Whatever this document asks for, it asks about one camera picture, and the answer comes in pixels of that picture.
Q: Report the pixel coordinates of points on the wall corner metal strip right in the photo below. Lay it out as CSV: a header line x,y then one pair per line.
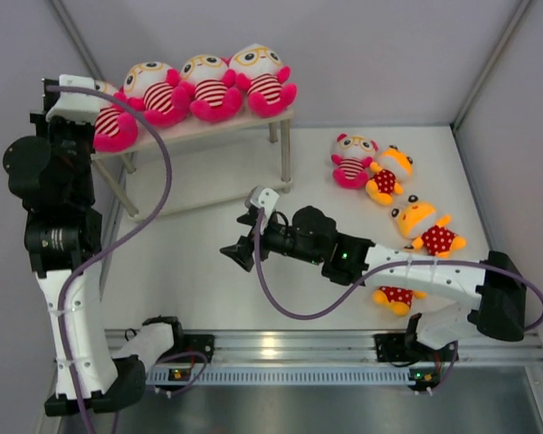
x,y
505,39

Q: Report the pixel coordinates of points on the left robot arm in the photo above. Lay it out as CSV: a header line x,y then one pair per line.
x,y
64,248

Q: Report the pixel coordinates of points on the black mount plate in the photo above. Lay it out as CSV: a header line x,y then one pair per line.
x,y
390,348
188,343

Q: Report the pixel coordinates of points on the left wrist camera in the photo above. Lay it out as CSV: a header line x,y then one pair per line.
x,y
74,107

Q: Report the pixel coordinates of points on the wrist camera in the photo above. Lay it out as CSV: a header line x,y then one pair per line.
x,y
262,198
74,107

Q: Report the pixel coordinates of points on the right black mount plate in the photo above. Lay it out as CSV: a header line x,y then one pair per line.
x,y
390,348

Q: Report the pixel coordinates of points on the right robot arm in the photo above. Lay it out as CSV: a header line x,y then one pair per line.
x,y
488,297

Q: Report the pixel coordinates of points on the white two-tier shelf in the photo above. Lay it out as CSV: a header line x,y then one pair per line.
x,y
211,164

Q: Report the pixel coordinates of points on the orange plush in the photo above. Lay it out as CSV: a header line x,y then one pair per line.
x,y
390,171
398,300
425,228

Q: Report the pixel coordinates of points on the left black mount plate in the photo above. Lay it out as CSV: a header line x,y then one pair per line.
x,y
188,343

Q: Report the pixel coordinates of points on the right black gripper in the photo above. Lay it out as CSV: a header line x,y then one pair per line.
x,y
241,251

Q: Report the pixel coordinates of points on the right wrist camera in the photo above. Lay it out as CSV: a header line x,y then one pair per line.
x,y
262,198

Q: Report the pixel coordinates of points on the pink panda plush face down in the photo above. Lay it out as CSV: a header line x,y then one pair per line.
x,y
153,88

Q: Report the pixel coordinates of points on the wall corner metal strip left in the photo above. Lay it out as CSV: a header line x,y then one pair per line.
x,y
76,39

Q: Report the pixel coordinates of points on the wall corner metal strip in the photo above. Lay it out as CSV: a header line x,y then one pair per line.
x,y
505,39
76,39

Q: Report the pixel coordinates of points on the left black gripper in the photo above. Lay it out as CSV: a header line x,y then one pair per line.
x,y
43,127

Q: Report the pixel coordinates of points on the orange plush top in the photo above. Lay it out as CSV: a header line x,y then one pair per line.
x,y
390,171

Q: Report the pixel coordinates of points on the orange plush middle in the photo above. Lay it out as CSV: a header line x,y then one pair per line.
x,y
425,228

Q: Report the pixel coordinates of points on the orange plush bottom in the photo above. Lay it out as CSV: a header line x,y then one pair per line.
x,y
398,300

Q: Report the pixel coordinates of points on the pink panda plush top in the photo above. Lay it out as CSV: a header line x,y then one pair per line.
x,y
352,156

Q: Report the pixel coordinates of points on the grey slotted cable duct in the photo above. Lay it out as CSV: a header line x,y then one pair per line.
x,y
213,376

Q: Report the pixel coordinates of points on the aluminium rail base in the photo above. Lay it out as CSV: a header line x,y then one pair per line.
x,y
353,347

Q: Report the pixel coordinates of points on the pink panda plush with glasses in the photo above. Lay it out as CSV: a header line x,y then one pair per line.
x,y
262,76

